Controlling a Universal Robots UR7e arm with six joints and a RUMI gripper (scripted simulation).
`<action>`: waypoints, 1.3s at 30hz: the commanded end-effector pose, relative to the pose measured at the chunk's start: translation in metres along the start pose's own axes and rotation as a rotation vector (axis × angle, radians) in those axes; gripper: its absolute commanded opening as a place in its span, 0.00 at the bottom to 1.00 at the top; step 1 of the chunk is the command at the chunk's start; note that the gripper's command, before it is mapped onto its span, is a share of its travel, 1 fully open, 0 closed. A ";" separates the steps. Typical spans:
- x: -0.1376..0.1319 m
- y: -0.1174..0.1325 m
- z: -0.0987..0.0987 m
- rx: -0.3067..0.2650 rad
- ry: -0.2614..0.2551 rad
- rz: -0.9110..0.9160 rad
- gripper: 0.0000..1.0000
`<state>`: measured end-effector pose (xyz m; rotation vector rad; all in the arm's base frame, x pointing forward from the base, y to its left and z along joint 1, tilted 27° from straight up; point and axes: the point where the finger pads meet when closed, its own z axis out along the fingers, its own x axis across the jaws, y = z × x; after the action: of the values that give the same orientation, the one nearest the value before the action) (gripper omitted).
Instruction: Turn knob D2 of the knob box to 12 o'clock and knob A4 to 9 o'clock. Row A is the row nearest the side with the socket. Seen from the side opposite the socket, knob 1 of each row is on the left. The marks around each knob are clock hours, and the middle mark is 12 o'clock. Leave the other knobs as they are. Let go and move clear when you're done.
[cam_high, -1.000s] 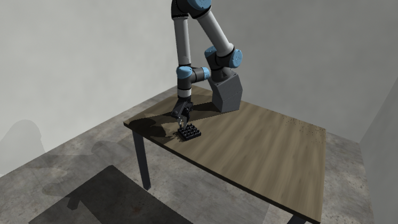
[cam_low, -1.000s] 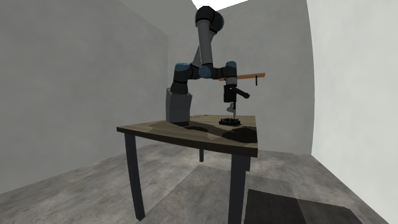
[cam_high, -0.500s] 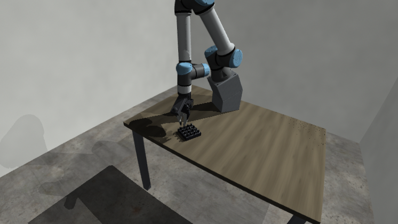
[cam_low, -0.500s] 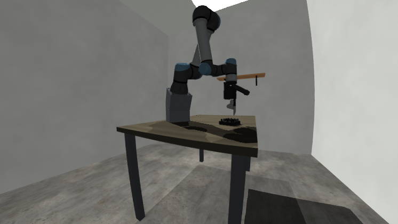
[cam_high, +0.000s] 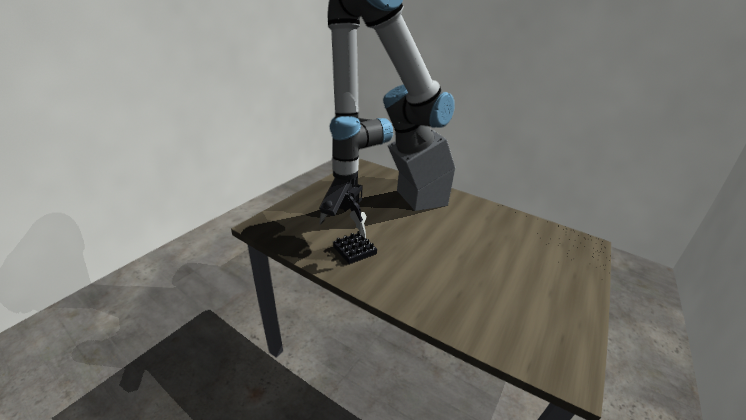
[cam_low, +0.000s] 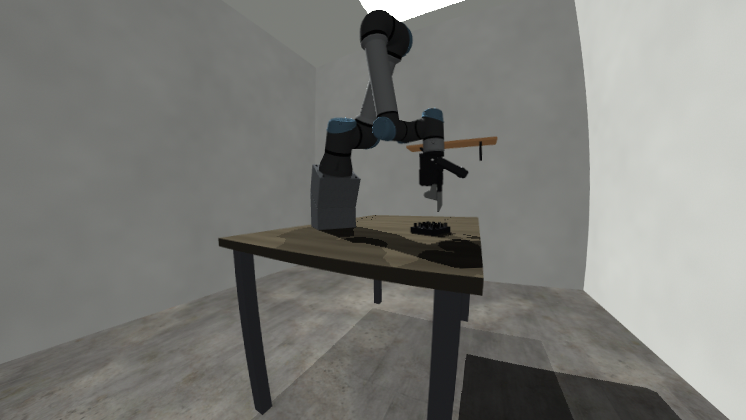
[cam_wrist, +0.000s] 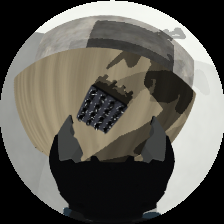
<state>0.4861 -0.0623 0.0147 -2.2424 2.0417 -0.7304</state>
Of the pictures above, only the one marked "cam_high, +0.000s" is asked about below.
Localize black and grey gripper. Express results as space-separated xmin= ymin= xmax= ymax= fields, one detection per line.
xmin=320 ymin=171 xmax=366 ymax=239

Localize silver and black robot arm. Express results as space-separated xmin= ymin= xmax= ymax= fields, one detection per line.
xmin=319 ymin=0 xmax=454 ymax=216

